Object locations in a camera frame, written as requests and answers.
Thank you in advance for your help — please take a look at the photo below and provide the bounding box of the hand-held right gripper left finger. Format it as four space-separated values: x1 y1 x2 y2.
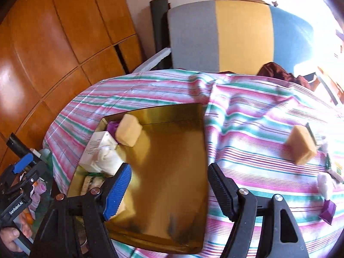
29 163 133 258

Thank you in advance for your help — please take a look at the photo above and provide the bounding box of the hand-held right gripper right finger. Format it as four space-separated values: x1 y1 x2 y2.
208 163 309 258

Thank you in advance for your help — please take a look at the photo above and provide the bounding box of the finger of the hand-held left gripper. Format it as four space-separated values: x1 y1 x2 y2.
5 153 49 191

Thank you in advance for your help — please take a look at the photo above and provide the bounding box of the yellow sponge block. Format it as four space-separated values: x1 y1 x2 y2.
115 114 143 148
114 193 136 222
285 125 318 166

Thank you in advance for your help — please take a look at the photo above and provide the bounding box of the beige packet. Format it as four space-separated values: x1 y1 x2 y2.
81 175 105 197

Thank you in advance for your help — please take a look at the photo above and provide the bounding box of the white plastic bag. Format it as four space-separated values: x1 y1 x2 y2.
91 145 127 176

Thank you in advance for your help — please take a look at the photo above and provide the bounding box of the white cardboard box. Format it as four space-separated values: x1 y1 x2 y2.
78 131 119 167

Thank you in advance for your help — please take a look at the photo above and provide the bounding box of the gold metal tin box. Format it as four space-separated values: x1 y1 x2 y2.
66 103 210 254

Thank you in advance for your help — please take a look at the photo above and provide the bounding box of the purple packet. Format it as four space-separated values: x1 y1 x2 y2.
318 199 337 225
107 121 121 143

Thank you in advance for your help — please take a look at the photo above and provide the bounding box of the clear plastic wrap ball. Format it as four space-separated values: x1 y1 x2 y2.
317 172 336 201

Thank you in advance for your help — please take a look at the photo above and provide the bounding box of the person's left hand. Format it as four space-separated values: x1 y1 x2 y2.
0 216 33 252

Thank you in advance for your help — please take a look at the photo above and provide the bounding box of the black tube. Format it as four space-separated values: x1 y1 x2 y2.
7 133 41 162

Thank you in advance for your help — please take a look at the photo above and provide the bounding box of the striped tablecloth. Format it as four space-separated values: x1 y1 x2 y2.
43 69 344 258

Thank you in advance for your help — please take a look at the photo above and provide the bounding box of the maroon cloth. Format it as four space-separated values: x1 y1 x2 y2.
256 62 315 89

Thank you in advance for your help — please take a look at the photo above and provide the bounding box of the wooden wardrobe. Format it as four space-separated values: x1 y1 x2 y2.
0 0 146 172

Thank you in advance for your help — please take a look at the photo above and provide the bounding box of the white foam strip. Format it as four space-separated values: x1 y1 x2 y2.
132 47 172 74

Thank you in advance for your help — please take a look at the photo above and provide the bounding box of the grey metal bar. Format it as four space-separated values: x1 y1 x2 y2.
316 67 339 105

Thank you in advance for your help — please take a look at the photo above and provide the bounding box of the grey yellow blue chair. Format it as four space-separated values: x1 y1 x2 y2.
167 0 320 76

